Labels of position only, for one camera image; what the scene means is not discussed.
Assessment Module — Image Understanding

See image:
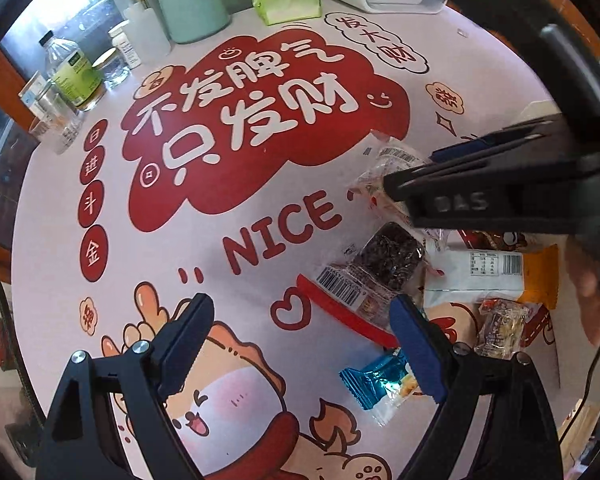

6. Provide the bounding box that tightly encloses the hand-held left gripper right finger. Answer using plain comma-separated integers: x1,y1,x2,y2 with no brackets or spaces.
389,294,564,480

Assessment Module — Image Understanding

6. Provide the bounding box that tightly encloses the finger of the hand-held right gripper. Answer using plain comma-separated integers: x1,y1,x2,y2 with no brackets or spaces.
382,156,589,232
430,114,569,163

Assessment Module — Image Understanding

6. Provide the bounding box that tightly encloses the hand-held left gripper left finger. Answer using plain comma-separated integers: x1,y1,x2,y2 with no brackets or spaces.
35,293,215,480

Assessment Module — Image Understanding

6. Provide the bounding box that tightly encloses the blue snack packet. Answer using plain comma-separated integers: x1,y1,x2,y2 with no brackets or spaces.
339,349,422,427

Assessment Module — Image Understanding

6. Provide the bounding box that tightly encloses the white cookie packet red print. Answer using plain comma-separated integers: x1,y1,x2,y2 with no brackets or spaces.
422,249,527,309

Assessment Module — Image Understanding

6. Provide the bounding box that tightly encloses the clear nut bar packet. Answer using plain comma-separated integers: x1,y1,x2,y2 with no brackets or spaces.
474,297,532,359

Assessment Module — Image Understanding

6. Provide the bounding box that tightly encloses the dark seed bar packet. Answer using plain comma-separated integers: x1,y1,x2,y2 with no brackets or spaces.
317,221,429,322

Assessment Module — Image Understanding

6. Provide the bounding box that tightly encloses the clear white and red packet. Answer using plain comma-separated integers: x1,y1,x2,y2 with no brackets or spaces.
349,129,432,222

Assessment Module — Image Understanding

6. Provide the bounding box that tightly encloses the person's right hand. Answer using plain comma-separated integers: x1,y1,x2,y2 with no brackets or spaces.
566,240,600,347

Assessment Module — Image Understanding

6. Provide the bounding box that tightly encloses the printed pink table mat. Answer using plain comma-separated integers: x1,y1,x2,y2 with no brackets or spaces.
10,0,581,480

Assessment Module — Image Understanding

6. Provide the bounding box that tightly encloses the clear drinking glass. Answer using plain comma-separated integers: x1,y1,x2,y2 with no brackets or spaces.
29,87,84,155

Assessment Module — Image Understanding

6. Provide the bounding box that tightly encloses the green tissue pack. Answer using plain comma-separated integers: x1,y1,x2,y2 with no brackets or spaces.
249,0,324,27

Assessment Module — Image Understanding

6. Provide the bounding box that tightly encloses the small glass jar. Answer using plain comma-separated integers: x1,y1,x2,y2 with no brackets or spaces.
92,48,131,89

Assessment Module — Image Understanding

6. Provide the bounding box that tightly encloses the clear bottle with green label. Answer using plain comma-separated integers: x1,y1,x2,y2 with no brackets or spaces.
39,31,106,112

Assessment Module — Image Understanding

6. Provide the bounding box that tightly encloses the small white and blue box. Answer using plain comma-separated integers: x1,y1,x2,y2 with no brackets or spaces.
19,72,56,117

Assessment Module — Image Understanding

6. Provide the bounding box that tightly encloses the small white pill bottle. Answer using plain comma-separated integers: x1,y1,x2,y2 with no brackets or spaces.
108,27,144,69

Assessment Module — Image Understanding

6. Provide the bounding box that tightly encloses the translucent white plastic bottle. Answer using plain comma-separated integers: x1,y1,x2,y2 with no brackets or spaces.
122,2,174,59

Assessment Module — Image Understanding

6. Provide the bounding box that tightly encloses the teal canister with brown lid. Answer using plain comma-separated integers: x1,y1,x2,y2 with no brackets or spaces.
157,0,231,44

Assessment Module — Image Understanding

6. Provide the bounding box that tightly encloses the black cable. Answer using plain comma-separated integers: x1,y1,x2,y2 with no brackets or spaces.
559,344,600,438

